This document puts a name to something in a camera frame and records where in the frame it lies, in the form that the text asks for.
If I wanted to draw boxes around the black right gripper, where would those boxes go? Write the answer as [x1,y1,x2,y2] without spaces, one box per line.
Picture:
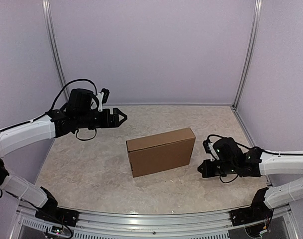
[198,159,237,178]

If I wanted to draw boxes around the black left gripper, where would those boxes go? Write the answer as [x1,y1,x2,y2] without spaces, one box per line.
[76,107,127,128]

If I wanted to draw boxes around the brown cardboard box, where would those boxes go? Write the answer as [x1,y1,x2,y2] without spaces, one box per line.
[126,128,196,178]

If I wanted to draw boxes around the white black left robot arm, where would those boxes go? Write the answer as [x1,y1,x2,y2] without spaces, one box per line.
[0,88,127,222]

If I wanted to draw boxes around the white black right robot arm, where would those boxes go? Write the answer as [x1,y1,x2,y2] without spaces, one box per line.
[198,136,303,221]

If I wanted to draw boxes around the small circuit board with LEDs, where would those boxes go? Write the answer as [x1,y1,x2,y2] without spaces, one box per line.
[50,227,64,235]

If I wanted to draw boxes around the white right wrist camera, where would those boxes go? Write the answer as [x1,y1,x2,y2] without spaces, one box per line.
[202,139,217,162]

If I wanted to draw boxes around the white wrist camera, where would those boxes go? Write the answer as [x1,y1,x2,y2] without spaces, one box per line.
[91,88,110,112]
[202,139,217,162]

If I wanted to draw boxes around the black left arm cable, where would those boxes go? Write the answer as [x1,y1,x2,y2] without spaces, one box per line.
[48,79,99,115]

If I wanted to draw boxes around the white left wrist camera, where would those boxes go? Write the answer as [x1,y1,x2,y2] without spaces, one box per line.
[91,88,110,112]

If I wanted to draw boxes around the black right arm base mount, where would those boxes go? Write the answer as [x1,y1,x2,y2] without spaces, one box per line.
[229,187,274,226]

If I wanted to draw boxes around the aluminium front rail frame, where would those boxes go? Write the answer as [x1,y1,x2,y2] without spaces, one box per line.
[15,196,299,239]

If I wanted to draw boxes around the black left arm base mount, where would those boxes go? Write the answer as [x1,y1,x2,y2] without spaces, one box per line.
[35,187,80,227]

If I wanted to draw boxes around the left aluminium frame post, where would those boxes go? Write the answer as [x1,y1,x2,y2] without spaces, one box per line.
[41,0,67,88]

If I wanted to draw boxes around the aluminium frame post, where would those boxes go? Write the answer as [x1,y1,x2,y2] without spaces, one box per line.
[41,0,67,88]
[232,0,263,111]

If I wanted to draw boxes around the right aluminium frame post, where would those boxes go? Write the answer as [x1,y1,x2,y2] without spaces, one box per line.
[232,0,263,111]

